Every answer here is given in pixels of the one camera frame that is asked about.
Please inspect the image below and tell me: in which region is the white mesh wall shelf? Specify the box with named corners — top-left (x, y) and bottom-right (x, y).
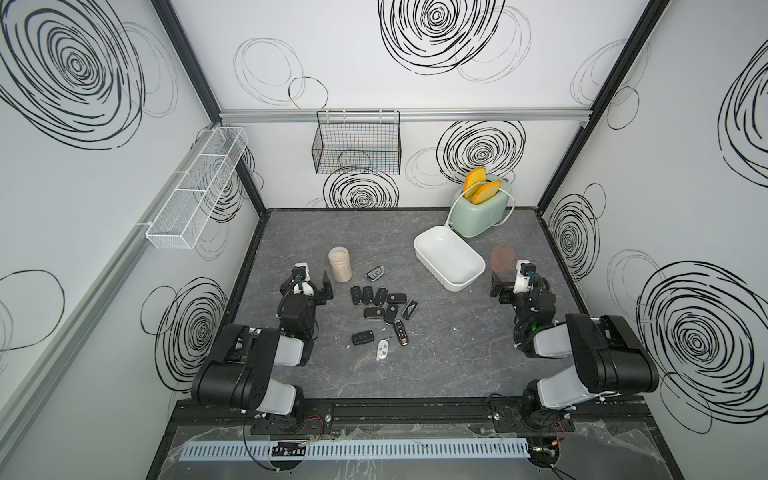
top-left (146, 126), bottom-right (248, 250)

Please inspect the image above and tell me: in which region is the black vw key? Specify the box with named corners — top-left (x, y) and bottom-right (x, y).
top-left (383, 304), bottom-right (399, 324)
top-left (363, 307), bottom-right (386, 319)
top-left (387, 293), bottom-right (408, 304)

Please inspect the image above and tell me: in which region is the white toaster cable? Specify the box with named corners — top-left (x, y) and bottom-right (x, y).
top-left (443, 187), bottom-right (516, 229)

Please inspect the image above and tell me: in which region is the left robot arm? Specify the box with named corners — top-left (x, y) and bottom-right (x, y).
top-left (191, 264), bottom-right (334, 422)

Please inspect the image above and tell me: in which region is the black silver Bentley key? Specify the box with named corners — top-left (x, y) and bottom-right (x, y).
top-left (402, 301), bottom-right (418, 320)

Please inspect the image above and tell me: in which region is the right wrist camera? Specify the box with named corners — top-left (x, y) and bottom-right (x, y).
top-left (513, 260), bottom-right (536, 294)

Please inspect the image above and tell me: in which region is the front orange toast slice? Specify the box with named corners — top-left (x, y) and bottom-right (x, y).
top-left (470, 180), bottom-right (503, 205)

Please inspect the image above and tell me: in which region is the white slotted cable duct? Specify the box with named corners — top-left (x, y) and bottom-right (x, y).
top-left (179, 438), bottom-right (530, 461)

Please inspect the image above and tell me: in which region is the mint green toaster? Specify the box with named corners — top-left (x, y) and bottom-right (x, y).
top-left (447, 175), bottom-right (515, 238)

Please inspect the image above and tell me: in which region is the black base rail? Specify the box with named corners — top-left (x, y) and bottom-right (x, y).
top-left (165, 395), bottom-right (651, 436)

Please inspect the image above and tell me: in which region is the black VW key left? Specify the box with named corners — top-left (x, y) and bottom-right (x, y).
top-left (363, 307), bottom-right (386, 319)

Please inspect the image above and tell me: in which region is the silver BMW car key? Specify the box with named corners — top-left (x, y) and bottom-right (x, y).
top-left (365, 265), bottom-right (385, 282)

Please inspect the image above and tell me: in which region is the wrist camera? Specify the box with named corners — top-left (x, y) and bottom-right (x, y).
top-left (513, 260), bottom-right (536, 294)
top-left (291, 262), bottom-right (315, 296)

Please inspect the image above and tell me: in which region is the brown translucent lid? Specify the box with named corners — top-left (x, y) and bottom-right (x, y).
top-left (490, 245), bottom-right (517, 275)

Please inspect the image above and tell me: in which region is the rear orange toast slice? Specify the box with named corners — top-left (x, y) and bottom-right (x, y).
top-left (463, 167), bottom-right (487, 195)

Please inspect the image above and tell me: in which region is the black VW key upper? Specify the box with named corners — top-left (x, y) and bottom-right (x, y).
top-left (387, 293), bottom-right (408, 304)

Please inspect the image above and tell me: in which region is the orange toast slice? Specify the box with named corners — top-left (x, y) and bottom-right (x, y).
top-left (470, 180), bottom-right (503, 205)
top-left (463, 167), bottom-right (487, 195)

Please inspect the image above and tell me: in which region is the white storage box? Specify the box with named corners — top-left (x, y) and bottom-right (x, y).
top-left (413, 225), bottom-right (486, 292)

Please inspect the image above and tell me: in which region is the black wire basket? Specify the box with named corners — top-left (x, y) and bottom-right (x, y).
top-left (311, 109), bottom-right (402, 175)

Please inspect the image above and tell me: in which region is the black flip key lone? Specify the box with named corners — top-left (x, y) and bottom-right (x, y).
top-left (351, 330), bottom-right (375, 346)

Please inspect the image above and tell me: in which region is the black VW key right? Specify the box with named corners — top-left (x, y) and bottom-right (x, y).
top-left (383, 304), bottom-right (399, 324)

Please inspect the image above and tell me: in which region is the clear jar of grains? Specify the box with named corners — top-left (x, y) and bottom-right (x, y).
top-left (328, 246), bottom-right (352, 283)

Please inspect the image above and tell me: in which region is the black flip key leftmost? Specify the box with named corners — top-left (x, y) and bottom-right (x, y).
top-left (350, 285), bottom-right (363, 305)

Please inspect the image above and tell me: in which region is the black Porsche car key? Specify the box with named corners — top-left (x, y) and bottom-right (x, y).
top-left (393, 319), bottom-right (409, 346)

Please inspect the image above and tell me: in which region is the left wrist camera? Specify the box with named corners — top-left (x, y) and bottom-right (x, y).
top-left (291, 262), bottom-right (315, 296)

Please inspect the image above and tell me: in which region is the white car key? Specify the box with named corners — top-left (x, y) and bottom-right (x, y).
top-left (376, 339), bottom-right (389, 361)

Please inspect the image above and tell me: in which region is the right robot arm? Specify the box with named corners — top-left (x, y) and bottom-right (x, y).
top-left (490, 263), bottom-right (660, 427)

